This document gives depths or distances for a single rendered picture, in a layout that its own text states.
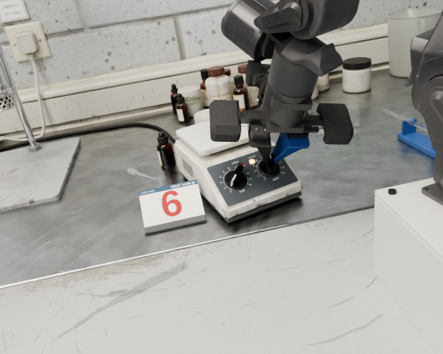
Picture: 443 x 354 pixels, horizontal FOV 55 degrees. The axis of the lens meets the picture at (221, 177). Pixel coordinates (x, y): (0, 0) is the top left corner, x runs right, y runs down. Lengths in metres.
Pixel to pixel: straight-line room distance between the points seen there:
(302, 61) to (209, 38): 0.72
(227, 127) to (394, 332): 0.29
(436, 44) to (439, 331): 0.24
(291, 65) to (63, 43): 0.80
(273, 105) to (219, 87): 0.52
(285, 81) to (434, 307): 0.27
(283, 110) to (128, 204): 0.32
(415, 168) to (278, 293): 0.35
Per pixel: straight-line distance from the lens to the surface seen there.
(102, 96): 1.15
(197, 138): 0.68
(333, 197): 0.65
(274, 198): 0.62
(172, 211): 0.63
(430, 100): 0.38
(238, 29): 0.52
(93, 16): 1.16
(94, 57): 1.18
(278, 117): 0.53
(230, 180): 0.59
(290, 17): 0.44
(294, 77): 0.49
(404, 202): 0.44
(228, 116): 0.54
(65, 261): 0.63
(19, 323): 0.56
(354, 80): 1.09
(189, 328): 0.47
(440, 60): 0.38
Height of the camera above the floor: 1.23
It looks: 27 degrees down
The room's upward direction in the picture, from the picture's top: 9 degrees counter-clockwise
